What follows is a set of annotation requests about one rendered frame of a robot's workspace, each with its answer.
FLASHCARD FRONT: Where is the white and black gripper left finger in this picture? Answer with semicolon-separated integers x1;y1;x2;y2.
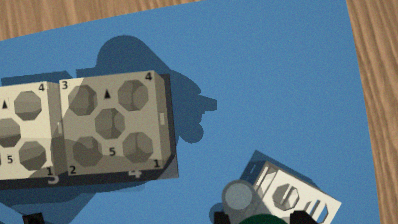
214;212;231;224

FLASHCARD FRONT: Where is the white tube rack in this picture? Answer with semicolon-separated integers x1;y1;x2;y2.
253;161;341;224

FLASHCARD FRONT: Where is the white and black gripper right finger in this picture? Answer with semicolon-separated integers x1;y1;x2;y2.
289;210;318;224

